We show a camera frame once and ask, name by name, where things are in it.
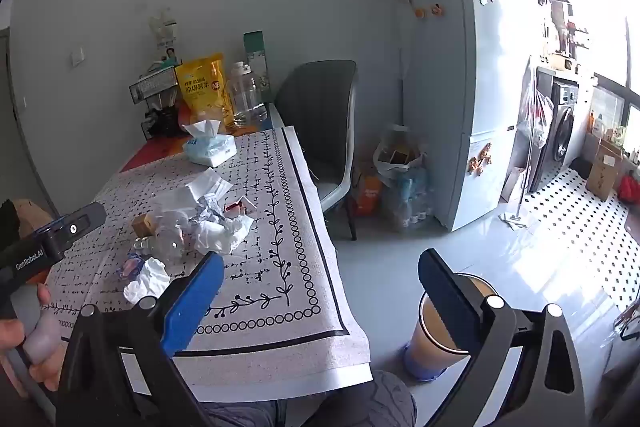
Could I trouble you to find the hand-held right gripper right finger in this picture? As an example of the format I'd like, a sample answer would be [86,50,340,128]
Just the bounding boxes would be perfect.
[417,248,588,427]

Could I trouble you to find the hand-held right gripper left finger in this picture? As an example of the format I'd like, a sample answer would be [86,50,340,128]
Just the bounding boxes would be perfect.
[55,252,226,427]

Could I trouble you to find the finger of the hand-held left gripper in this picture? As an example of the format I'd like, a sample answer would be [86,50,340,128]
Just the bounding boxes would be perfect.
[36,202,107,251]

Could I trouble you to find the white tissue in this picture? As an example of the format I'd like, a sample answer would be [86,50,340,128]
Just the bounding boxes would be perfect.
[123,256,172,306]

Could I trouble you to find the beige trash bin blue liner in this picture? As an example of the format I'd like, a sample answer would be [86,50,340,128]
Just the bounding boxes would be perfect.
[404,273,502,382]

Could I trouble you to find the small brown carton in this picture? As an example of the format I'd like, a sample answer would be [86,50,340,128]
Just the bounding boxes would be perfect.
[131,212,157,238]

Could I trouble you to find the pink blue wrapper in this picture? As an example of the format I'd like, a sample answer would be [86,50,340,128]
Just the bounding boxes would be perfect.
[119,252,147,279]

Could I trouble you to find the crushed clear plastic bottle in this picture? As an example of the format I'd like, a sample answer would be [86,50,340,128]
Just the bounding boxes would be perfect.
[132,212,202,269]

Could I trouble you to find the white wrapper pile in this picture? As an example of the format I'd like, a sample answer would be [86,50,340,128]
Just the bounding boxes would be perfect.
[191,213,256,256]

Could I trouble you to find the silver wrapper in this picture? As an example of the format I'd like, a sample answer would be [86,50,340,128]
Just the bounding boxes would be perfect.
[194,194,227,224]

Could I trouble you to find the red white carton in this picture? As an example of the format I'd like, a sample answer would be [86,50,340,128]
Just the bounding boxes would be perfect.
[224,194,259,221]

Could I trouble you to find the white napkin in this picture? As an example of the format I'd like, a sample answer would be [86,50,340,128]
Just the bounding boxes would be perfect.
[164,166,234,214]

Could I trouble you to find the person's left hand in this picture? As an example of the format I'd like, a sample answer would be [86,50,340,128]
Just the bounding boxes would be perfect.
[0,284,69,391]

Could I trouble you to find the tan cardboard box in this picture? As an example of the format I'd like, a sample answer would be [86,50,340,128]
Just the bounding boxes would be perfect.
[12,198,54,236]

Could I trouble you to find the pack of water bottles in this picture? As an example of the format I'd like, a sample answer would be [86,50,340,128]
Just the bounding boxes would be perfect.
[381,166,434,234]

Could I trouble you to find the grey printed tablecloth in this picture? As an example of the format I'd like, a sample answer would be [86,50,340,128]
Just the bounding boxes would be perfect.
[47,126,374,392]

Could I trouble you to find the white flat mop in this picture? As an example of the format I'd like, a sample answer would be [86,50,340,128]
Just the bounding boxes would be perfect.
[499,56,535,231]

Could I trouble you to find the orange bottle on floor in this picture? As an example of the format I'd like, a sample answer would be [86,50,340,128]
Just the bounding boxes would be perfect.
[351,171,384,219]

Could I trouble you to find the white paper bag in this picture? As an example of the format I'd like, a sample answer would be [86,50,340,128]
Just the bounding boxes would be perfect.
[501,166,527,204]

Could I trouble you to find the black desk rack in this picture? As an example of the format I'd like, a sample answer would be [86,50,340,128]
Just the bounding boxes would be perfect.
[128,61,187,140]

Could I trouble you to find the orange figure magnets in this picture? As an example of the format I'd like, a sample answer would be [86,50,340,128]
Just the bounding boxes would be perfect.
[467,144,494,176]

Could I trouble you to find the soft tissue pack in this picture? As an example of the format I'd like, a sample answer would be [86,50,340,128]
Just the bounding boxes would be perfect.
[181,119,239,168]

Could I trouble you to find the white plastic bag with boxes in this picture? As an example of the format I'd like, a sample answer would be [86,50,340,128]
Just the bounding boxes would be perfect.
[374,125,427,188]

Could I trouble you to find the yellow snack bag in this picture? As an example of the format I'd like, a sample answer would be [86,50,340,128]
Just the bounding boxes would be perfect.
[173,52,236,134]

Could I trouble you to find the pale blue refrigerator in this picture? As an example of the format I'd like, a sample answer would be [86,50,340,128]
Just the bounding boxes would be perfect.
[396,0,524,233]

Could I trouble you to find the dark washing machine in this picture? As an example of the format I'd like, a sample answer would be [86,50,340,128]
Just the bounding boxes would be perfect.
[529,67,582,194]

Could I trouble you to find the clear plastic jug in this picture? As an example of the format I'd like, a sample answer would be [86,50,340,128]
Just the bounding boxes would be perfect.
[227,62,269,128]

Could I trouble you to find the brown cardboard box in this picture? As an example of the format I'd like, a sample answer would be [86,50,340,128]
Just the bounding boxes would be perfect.
[585,138,624,203]

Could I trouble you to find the white pump bottle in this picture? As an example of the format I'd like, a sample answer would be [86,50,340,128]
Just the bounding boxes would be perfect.
[149,8,180,58]

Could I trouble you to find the hanging clear plastic bags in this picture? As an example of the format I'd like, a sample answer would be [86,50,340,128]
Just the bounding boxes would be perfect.
[519,66,554,154]

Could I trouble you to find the red bag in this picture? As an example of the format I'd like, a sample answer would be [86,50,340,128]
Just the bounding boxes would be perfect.
[616,173,640,206]

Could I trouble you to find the grey upholstered chair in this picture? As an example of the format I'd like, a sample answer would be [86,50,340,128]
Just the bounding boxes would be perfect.
[273,59,360,242]

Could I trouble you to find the tall green box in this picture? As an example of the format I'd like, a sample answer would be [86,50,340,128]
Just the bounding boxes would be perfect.
[243,30,271,104]

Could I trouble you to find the black framed window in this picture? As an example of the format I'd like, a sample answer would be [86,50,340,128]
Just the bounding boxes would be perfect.
[591,17,640,168]

